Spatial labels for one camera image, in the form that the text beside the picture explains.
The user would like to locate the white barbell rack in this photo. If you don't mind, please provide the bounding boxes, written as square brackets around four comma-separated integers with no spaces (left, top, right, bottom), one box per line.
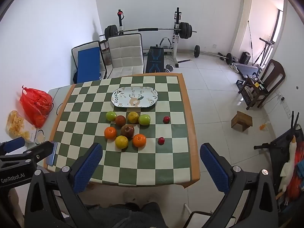
[116,7,183,68]

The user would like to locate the chair with blue board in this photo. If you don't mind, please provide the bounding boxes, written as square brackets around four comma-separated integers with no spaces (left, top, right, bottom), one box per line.
[71,40,107,84]

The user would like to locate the oval floral plate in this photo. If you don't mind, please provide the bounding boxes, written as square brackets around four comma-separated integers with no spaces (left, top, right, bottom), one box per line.
[111,86,159,108]

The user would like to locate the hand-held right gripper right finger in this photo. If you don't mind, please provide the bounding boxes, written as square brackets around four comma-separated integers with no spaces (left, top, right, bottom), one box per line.
[200,143,279,228]

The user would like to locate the black exercise machine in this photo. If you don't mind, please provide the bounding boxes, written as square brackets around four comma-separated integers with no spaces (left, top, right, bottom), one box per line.
[253,37,277,67]

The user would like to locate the white padded chair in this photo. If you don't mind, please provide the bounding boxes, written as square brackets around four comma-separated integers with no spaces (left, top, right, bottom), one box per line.
[107,33,145,79]

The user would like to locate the yellow citrus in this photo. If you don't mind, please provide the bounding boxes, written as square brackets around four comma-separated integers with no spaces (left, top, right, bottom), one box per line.
[115,135,129,150]
[127,112,139,124]

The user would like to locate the long barbell large plates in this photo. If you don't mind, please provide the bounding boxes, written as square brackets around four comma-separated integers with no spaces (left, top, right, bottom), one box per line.
[99,22,197,40]

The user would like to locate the dark brown apple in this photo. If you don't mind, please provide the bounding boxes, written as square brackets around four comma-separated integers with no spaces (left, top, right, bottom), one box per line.
[121,124,135,139]

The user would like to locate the curl barbell small plates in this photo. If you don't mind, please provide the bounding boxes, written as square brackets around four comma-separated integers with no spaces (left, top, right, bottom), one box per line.
[190,45,234,65]

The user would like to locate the white plush toy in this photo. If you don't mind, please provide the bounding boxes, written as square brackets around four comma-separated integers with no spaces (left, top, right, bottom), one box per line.
[278,135,297,193]

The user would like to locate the green white checkered tablecloth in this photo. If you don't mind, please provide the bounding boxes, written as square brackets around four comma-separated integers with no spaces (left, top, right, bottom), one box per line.
[49,73,200,188]

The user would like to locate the orange mandarin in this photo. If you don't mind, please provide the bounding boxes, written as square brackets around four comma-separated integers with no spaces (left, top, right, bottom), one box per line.
[104,127,117,140]
[132,134,147,148]

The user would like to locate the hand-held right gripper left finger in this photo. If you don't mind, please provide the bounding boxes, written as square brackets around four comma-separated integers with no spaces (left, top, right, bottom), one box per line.
[24,143,103,228]

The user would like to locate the red plastic bag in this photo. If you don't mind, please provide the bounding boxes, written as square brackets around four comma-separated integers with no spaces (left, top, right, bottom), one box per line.
[19,85,53,129]

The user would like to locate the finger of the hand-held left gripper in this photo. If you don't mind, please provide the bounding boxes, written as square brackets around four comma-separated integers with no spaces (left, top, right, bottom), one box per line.
[0,141,58,167]
[0,137,25,155]

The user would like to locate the orange bristle broom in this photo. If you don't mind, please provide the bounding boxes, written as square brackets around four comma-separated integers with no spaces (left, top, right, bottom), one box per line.
[285,142,304,205]

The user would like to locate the small wooden stool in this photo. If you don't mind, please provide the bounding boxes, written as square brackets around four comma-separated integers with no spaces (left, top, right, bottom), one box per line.
[231,111,253,132]

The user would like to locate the black router with antennas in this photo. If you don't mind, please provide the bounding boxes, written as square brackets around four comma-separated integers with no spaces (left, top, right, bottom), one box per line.
[290,110,300,129]

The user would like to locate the black blue weight bench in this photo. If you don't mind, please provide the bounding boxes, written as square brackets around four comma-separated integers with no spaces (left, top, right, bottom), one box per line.
[145,46,165,74]

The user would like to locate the clear bag of chips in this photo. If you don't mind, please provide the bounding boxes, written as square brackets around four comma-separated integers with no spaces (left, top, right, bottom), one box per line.
[6,110,37,143]

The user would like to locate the black speaker box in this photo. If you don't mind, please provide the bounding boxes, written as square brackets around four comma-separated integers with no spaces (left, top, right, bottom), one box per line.
[240,52,252,64]

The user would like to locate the dark wooden chair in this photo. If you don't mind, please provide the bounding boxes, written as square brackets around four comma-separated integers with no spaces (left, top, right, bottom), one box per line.
[238,59,286,110]

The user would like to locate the grey exercise platform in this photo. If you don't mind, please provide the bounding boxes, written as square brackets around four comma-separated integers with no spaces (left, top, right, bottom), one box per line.
[234,63,260,80]

